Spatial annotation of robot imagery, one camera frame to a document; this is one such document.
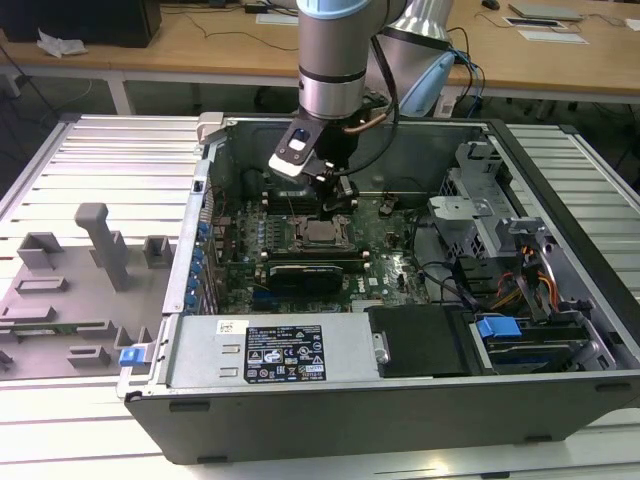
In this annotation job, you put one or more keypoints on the silver metal drive cage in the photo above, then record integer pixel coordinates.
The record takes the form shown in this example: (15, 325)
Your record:
(465, 225)

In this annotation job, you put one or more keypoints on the silver power supply with label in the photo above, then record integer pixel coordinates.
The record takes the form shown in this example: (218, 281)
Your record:
(200, 350)

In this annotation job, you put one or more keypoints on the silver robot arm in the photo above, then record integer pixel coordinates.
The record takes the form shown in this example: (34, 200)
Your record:
(330, 50)

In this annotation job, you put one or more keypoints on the black computer mouse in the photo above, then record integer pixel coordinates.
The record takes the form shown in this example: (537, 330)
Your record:
(491, 4)

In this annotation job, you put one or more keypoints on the hard disk in blue carrier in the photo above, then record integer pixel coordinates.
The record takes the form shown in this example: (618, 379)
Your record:
(495, 330)

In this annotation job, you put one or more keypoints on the black plastic shroud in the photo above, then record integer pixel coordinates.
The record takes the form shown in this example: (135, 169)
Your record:
(420, 340)

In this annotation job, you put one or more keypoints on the black RAM slot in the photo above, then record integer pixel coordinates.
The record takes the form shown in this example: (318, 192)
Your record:
(315, 255)
(315, 266)
(285, 197)
(280, 208)

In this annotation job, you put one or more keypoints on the CPU socket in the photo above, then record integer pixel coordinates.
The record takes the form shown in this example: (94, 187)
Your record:
(352, 246)

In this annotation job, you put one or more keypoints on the metal locking lever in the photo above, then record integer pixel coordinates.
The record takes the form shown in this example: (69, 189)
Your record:
(290, 206)
(325, 248)

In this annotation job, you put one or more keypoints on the green RAM stick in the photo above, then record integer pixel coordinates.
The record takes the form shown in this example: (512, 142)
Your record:
(45, 329)

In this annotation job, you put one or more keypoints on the white framed flat tray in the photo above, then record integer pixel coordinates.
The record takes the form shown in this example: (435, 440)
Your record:
(510, 22)

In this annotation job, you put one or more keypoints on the silver CPU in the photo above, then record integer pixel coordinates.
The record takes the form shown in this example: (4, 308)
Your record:
(321, 232)

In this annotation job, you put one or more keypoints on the blue slot retention clip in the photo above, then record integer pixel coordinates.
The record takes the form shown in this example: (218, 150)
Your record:
(204, 231)
(191, 300)
(194, 285)
(197, 270)
(199, 256)

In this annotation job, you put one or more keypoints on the grey parts rack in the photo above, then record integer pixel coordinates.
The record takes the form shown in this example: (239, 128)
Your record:
(75, 300)

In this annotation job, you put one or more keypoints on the white paper sheet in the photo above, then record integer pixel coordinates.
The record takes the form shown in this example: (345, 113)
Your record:
(272, 18)
(550, 36)

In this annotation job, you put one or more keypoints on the green motherboard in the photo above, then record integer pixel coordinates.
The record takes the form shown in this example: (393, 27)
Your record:
(385, 270)

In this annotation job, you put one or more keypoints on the pale blue teach pendant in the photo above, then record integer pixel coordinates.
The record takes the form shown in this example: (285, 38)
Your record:
(430, 85)

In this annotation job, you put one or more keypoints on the black PC case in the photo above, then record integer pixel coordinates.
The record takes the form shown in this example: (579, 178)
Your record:
(350, 425)

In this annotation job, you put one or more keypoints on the black power adapter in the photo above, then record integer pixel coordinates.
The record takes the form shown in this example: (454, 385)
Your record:
(256, 8)

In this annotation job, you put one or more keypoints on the blue case latch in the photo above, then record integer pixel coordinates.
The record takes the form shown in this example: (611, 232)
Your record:
(129, 356)

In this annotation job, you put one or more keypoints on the wooden desk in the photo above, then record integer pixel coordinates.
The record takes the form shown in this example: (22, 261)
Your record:
(200, 55)

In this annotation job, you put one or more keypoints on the grey case corner latch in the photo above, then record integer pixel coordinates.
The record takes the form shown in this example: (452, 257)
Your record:
(209, 125)

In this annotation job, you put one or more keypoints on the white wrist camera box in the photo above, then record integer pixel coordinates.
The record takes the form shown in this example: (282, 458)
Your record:
(290, 162)

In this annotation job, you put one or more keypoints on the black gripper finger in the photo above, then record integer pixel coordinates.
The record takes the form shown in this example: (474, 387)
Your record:
(331, 202)
(349, 195)

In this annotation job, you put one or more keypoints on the black box on desk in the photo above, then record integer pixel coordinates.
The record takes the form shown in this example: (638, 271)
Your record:
(75, 20)

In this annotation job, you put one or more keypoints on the white crumpled paper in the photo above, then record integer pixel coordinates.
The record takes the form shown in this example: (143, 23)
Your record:
(60, 45)

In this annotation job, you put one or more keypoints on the grey flat laptop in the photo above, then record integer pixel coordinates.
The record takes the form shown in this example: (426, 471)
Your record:
(545, 11)

